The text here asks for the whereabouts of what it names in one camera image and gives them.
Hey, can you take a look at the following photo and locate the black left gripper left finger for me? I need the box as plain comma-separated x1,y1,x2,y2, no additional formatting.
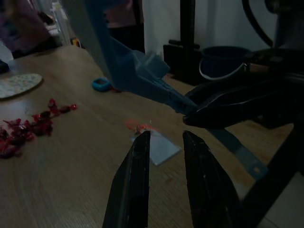
102,131,152,228

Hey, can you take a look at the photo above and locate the white rack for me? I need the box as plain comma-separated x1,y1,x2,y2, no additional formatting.
48,0,72,46

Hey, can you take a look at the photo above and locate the person in pink top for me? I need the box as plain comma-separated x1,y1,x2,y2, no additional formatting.
104,0,145,54

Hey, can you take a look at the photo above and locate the white plastic bag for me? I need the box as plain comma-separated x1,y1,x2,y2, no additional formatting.
0,39,14,64

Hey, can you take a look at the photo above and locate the purple garment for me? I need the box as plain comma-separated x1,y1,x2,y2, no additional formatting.
0,0,59,57

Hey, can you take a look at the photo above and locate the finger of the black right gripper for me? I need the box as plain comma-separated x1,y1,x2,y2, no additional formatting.
185,80,250,109
183,97,262,130

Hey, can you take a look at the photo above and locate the small blue-cased device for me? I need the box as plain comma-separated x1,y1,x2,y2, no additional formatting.
92,77,112,93

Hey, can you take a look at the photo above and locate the blue bucket with white handle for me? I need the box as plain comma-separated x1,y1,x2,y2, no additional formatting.
199,46,253,80

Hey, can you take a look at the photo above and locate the floral patterned flat pad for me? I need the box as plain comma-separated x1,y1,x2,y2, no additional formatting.
0,73,44,99

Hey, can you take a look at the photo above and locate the black metal stand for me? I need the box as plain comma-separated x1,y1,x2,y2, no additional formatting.
163,0,202,84

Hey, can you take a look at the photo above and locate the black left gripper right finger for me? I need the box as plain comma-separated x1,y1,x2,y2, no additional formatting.
182,130,243,228

